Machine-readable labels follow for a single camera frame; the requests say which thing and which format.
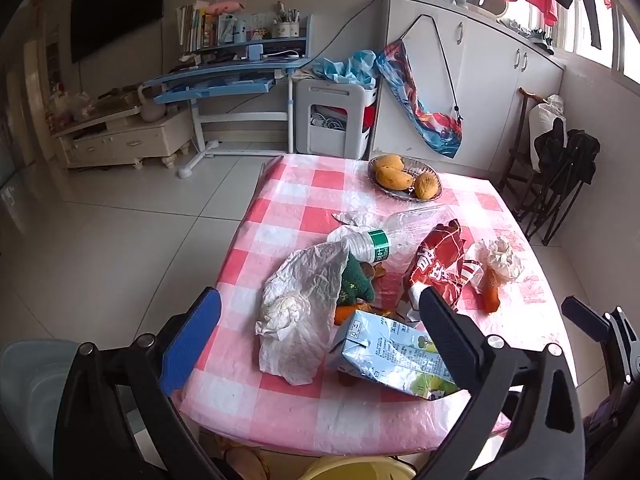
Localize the blue green drink carton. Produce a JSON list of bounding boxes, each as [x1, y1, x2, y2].
[[327, 310, 463, 401]]

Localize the clear wrapper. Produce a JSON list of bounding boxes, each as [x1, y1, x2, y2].
[[332, 208, 388, 228]]

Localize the white sack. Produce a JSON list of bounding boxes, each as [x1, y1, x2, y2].
[[529, 95, 566, 171]]

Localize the pale grey plastic chair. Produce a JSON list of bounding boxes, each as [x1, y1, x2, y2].
[[0, 340, 151, 480]]

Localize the large white paper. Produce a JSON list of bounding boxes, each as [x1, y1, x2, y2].
[[255, 240, 351, 386]]

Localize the white cabinet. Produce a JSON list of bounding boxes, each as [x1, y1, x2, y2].
[[370, 0, 566, 181]]

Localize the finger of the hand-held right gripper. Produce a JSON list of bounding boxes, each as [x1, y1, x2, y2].
[[561, 296, 640, 396]]

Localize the white pen holder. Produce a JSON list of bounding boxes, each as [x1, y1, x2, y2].
[[272, 2, 301, 38]]

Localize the green plush toy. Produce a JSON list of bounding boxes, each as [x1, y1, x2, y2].
[[336, 252, 378, 307]]

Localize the cream television stand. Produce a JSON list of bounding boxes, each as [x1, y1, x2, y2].
[[52, 105, 193, 170]]

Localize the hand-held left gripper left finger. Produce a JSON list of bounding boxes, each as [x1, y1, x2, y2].
[[52, 287, 223, 480]]

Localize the plastic wrap with carrot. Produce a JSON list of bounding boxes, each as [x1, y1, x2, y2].
[[470, 237, 523, 281]]

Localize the woven fruit plate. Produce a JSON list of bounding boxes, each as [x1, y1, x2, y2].
[[367, 155, 444, 203]]

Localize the row of books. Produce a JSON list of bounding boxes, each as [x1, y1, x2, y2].
[[176, 4, 221, 53]]

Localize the yellow plastic basin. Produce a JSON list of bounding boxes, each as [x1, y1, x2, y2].
[[295, 455, 418, 480]]

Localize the yellow mango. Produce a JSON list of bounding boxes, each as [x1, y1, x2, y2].
[[372, 155, 407, 173], [413, 172, 438, 200], [375, 165, 416, 192]]

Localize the orange snack wrapper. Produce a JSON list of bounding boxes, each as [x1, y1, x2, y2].
[[334, 305, 376, 326]]

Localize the black folding chairs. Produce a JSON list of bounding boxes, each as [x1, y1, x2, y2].
[[515, 130, 601, 246]]

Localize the red snack bag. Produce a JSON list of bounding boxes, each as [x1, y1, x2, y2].
[[402, 220, 483, 321]]

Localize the pink checkered tablecloth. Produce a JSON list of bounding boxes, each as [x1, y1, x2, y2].
[[172, 152, 581, 456]]

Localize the orange sausage stick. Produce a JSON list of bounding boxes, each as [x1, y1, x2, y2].
[[480, 267, 501, 313]]

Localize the blue plastic bag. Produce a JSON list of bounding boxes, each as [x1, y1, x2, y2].
[[312, 50, 378, 86]]

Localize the blue study desk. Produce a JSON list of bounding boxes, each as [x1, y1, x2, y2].
[[142, 14, 313, 179]]

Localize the cream jug vase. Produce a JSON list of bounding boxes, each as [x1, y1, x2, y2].
[[137, 85, 166, 122]]

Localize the colourful drawstring bag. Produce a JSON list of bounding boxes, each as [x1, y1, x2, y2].
[[375, 14, 463, 159]]

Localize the wooden folding chair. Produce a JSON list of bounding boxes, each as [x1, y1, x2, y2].
[[500, 87, 541, 201]]

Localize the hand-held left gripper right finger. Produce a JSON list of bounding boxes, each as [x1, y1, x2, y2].
[[415, 286, 586, 480]]

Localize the black wall television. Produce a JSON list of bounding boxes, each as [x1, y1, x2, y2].
[[70, 0, 166, 64]]

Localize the pair of dark shoes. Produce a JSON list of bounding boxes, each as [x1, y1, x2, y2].
[[500, 17, 556, 53]]

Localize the clear plastic bottle green label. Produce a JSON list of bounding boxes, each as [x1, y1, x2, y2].
[[347, 205, 458, 268]]

